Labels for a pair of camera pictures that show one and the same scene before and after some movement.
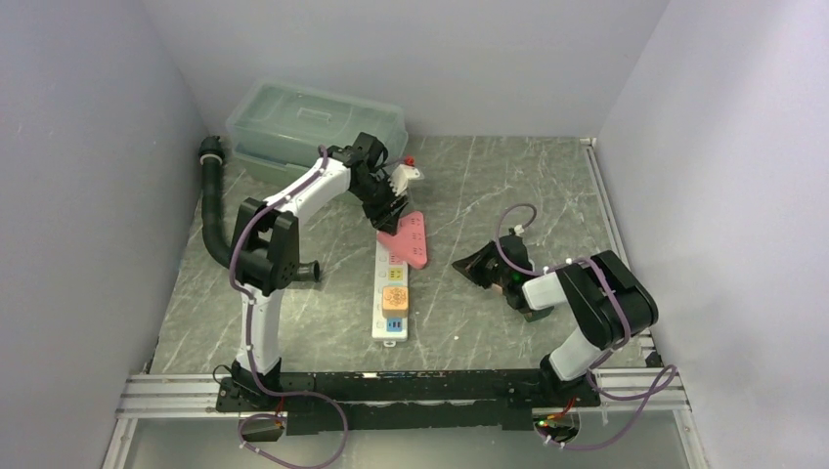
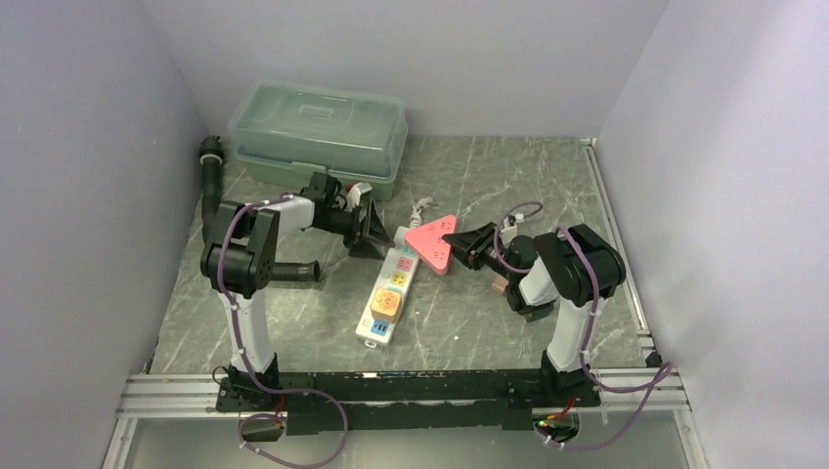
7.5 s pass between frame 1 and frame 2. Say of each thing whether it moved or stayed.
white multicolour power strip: moved
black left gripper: moved
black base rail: stayed
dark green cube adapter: stayed
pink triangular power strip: moved
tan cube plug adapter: moved
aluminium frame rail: stayed
